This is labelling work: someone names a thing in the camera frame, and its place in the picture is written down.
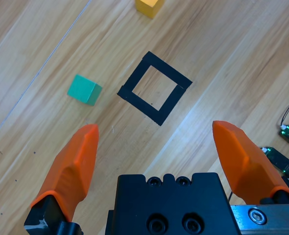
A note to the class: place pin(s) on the black tape square outline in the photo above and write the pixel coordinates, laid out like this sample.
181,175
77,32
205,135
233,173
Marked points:
169,71

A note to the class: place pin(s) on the green cube block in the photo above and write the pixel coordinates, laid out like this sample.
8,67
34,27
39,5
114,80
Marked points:
82,89

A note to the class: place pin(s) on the yellow cube block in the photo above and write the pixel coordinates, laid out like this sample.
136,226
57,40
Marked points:
147,8

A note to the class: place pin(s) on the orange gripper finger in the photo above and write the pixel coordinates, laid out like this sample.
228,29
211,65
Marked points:
73,169
245,161

